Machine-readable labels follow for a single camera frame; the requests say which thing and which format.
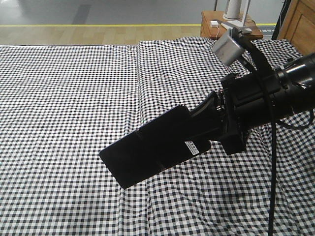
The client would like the wooden headboard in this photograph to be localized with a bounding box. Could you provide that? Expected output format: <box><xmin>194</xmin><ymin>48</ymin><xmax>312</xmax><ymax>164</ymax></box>
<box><xmin>277</xmin><ymin>0</ymin><xmax>315</xmax><ymax>55</ymax></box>

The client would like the white power adapter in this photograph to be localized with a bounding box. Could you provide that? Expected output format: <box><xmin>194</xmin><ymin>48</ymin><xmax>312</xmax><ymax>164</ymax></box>
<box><xmin>210</xmin><ymin>21</ymin><xmax>219</xmax><ymax>28</ymax></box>

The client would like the black camera cable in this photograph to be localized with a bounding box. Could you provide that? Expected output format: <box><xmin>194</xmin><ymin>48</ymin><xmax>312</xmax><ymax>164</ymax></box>
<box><xmin>235</xmin><ymin>27</ymin><xmax>315</xmax><ymax>236</ymax></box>

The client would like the wooden nightstand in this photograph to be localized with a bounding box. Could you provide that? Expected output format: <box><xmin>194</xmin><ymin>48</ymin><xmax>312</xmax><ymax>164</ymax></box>
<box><xmin>200</xmin><ymin>10</ymin><xmax>263</xmax><ymax>40</ymax></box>

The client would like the black smartphone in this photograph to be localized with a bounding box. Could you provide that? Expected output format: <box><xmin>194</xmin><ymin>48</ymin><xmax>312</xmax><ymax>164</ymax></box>
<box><xmin>99</xmin><ymin>105</ymin><xmax>211</xmax><ymax>189</ymax></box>

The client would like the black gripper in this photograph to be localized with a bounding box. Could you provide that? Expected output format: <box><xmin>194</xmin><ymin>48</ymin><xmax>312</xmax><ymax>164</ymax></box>
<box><xmin>189</xmin><ymin>73</ymin><xmax>281</xmax><ymax>155</ymax></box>

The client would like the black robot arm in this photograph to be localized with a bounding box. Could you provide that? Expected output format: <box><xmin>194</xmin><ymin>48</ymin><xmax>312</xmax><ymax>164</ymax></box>
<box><xmin>186</xmin><ymin>54</ymin><xmax>315</xmax><ymax>155</ymax></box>

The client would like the black white checkered bedsheet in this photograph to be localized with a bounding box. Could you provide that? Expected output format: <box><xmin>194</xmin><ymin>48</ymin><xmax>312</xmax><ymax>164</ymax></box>
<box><xmin>0</xmin><ymin>36</ymin><xmax>315</xmax><ymax>236</ymax></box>

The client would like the white cylindrical speaker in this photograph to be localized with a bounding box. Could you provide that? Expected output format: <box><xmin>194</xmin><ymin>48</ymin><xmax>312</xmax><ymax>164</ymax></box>
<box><xmin>223</xmin><ymin>0</ymin><xmax>242</xmax><ymax>20</ymax></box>

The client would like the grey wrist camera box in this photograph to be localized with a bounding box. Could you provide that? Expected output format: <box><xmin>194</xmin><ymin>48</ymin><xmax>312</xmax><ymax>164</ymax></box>
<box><xmin>212</xmin><ymin>28</ymin><xmax>252</xmax><ymax>66</ymax></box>

